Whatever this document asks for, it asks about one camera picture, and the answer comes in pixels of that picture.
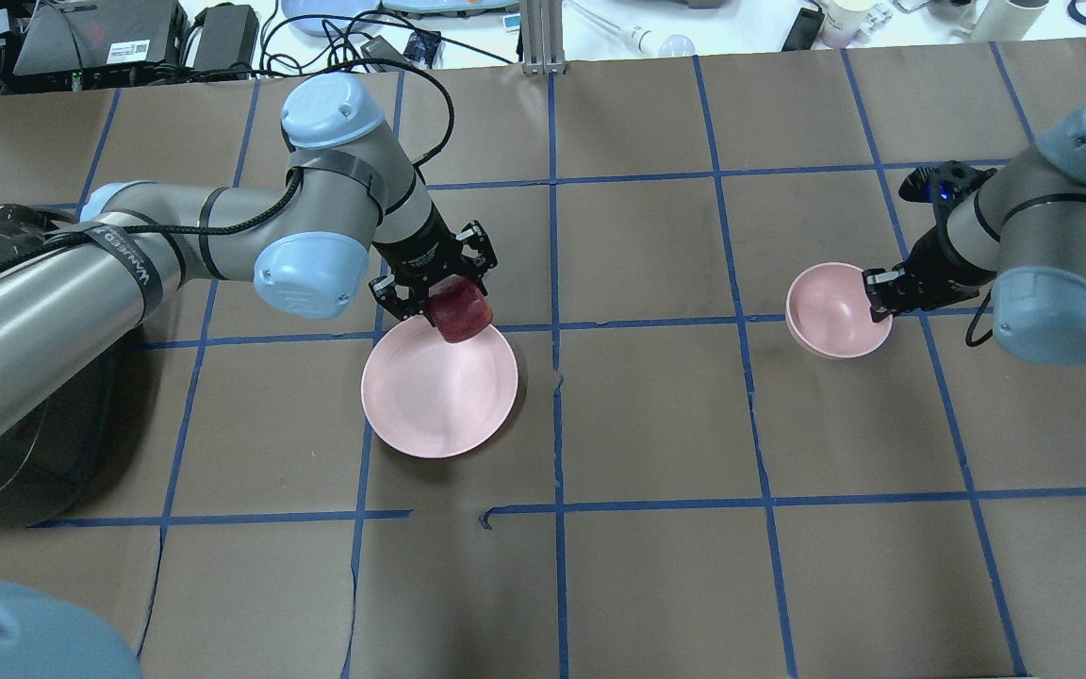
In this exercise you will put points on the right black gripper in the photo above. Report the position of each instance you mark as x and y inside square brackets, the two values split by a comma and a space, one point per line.
[929, 259]

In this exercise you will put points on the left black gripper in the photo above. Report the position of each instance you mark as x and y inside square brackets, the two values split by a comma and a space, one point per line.
[422, 247]

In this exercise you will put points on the red apple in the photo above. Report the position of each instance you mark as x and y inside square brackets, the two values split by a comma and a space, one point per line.
[458, 309]

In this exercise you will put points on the pink bowl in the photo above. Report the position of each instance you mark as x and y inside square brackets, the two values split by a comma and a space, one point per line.
[828, 313]

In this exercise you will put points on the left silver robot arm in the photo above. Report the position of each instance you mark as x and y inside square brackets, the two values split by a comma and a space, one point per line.
[349, 189]

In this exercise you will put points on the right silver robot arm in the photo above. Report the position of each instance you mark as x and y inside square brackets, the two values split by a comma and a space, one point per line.
[1018, 232]

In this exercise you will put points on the pink plate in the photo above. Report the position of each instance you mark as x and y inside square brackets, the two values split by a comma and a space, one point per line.
[431, 399]

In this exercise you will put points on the blue plate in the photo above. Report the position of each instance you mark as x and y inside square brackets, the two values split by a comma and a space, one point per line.
[312, 17]

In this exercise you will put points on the black power adapter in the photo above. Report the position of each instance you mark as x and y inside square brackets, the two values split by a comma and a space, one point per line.
[381, 57]

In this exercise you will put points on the lavender white cup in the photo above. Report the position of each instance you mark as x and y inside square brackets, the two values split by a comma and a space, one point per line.
[842, 21]

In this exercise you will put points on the black rice cooker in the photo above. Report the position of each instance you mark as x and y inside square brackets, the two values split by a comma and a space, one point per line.
[52, 411]

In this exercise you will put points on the aluminium frame post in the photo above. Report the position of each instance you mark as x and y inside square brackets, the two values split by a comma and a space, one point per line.
[540, 34]

